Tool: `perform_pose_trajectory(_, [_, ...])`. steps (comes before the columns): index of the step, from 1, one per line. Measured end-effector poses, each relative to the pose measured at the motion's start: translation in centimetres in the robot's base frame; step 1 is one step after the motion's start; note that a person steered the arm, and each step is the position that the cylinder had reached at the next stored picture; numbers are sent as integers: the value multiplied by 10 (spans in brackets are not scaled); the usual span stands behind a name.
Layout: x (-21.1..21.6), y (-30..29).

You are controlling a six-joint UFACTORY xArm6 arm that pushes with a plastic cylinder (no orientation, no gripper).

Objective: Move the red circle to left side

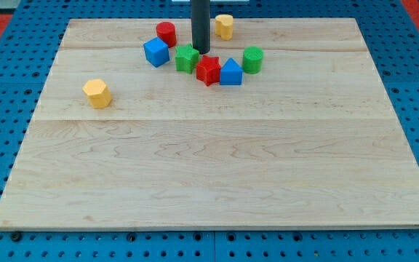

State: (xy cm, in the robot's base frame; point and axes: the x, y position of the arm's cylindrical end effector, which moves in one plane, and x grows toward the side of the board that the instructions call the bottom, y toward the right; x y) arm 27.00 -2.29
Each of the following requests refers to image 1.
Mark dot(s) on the red cylinder block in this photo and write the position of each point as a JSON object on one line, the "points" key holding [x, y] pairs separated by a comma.
{"points": [[167, 33]]}

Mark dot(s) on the yellow heart block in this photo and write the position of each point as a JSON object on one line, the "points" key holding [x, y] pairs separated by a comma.
{"points": [[224, 26]]}

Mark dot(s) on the light wooden board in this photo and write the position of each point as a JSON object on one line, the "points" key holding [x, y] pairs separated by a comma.
{"points": [[311, 142]]}

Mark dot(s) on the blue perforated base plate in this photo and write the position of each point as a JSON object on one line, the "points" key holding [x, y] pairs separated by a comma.
{"points": [[27, 50]]}

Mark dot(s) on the green star block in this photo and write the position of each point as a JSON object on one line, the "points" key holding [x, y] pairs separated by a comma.
{"points": [[186, 58]]}

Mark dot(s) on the blue cube block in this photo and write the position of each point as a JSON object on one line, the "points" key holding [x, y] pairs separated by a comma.
{"points": [[156, 52]]}

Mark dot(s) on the green cylinder block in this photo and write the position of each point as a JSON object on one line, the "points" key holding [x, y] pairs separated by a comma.
{"points": [[252, 60]]}

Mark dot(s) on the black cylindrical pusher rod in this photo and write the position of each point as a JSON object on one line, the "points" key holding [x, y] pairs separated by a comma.
{"points": [[200, 25]]}

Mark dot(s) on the blue triangle block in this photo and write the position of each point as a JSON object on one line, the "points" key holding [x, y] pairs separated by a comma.
{"points": [[231, 73]]}

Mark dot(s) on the red star block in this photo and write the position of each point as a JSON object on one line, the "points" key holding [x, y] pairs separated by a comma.
{"points": [[208, 70]]}

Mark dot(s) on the yellow hexagon block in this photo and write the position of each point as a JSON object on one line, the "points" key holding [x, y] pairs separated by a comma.
{"points": [[97, 92]]}

